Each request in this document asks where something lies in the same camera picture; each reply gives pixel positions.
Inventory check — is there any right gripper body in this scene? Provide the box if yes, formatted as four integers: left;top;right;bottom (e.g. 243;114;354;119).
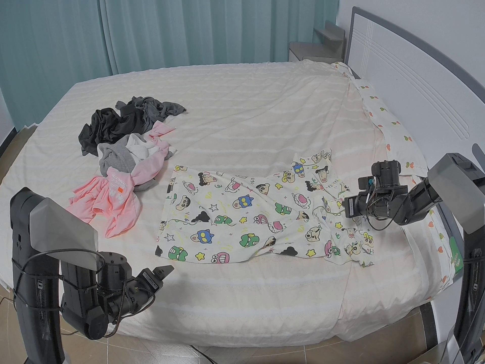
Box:
344;193;374;220

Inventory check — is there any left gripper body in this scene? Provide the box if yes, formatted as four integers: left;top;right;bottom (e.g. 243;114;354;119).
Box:
133;267;165;303

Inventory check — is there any white printed pyjama top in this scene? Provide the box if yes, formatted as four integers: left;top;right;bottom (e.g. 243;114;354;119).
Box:
155;148;378;268

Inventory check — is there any bed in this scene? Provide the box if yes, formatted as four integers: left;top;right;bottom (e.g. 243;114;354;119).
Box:
0;6;485;350

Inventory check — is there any pile of clothes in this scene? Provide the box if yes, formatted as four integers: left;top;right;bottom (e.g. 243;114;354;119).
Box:
67;96;187;239

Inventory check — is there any grey bedside table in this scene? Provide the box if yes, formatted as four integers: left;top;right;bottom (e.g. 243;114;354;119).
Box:
288;20;346;64

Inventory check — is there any blue-green curtain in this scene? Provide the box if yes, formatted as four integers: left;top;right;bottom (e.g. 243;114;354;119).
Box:
0;0;342;135

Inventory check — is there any black cable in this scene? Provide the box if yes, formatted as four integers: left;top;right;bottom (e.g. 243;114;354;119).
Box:
187;345;218;364
356;201;397;231
21;251;108;285

